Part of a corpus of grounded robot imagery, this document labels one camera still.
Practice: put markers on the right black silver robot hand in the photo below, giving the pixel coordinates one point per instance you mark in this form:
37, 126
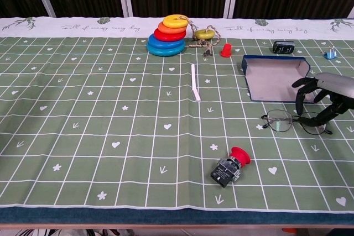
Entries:
334, 84

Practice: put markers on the blue glasses case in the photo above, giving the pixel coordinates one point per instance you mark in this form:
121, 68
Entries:
271, 81

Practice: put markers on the wire-frame eyeglasses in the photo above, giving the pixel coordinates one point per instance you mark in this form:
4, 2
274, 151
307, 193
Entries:
278, 121

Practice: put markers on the blue binder clip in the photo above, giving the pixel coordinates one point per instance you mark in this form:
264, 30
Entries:
330, 55

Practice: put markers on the small black counter device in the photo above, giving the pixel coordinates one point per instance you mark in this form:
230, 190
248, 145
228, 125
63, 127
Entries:
283, 48

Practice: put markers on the small red plastic cap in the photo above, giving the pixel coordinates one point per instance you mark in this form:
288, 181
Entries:
226, 51

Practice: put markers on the red emergency stop button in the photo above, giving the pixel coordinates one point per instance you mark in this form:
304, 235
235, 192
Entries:
240, 156

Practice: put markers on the white bent plastic strip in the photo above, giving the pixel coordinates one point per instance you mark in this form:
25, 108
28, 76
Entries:
194, 81

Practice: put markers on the dark blue table underlay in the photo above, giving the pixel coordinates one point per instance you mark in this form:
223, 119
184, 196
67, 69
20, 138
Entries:
166, 216

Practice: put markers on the green grid tablecloth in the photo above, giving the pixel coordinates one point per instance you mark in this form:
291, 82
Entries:
110, 125

